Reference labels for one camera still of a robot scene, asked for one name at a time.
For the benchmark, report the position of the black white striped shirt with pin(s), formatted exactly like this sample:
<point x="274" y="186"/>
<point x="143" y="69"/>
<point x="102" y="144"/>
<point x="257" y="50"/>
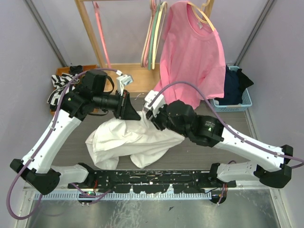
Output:
<point x="59" y="83"/>

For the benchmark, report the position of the green hanger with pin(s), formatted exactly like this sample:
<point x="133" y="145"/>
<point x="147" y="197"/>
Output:
<point x="149" y="47"/>

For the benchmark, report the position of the orange wooden organizer tray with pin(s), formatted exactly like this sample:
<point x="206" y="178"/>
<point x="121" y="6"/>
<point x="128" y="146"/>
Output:
<point x="66" y="69"/>

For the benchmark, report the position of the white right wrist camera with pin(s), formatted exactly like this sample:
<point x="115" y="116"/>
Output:
<point x="153" y="102"/>

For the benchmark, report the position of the pink t shirt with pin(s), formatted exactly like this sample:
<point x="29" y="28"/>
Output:
<point x="192" y="52"/>

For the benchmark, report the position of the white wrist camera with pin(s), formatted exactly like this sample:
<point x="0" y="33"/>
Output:
<point x="122" y="81"/>
<point x="153" y="102"/>

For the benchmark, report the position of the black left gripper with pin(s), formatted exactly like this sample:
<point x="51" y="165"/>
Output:
<point x="126" y="111"/>

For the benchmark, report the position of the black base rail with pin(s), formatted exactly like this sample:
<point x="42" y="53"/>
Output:
<point x="150" y="185"/>

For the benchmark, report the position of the natural wood hanger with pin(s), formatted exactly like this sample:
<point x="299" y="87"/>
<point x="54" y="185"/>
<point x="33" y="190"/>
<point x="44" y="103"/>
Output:
<point x="203" y="12"/>

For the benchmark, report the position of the wooden clothes rack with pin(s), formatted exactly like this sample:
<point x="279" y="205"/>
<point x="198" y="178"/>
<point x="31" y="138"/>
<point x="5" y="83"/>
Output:
<point x="90" y="32"/>

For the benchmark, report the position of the yellow hanger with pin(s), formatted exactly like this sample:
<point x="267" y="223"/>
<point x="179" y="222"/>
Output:
<point x="157" y="30"/>

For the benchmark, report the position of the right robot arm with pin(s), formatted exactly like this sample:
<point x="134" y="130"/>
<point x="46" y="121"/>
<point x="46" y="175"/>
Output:
<point x="265" y="162"/>

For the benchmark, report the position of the blue plastic basket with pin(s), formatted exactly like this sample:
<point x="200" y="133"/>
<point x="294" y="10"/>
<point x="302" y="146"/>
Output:
<point x="246" y="101"/>

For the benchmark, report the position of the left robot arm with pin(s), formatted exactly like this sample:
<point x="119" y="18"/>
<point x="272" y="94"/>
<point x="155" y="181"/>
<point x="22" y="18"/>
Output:
<point x="93" y="89"/>

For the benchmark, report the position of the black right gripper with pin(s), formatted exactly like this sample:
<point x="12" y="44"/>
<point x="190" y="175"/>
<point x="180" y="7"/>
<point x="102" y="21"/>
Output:
<point x="156" y="119"/>

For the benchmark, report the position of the black rolled socks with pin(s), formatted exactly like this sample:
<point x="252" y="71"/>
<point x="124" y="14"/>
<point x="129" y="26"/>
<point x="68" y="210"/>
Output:
<point x="76" y="69"/>

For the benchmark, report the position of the white t shirt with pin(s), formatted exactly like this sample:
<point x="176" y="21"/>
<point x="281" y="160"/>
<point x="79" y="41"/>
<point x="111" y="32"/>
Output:
<point x="140" y="140"/>

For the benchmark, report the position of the black garment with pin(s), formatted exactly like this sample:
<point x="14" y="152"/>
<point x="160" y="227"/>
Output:
<point x="244" y="81"/>

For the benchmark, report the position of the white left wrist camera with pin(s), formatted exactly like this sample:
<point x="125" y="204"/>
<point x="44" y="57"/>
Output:
<point x="122" y="81"/>

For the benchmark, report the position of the dark navy garment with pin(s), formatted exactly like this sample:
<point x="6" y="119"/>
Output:
<point x="232" y="93"/>

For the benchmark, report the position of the light pink hanger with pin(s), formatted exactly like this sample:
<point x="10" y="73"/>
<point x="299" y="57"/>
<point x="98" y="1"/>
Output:
<point x="152" y="5"/>

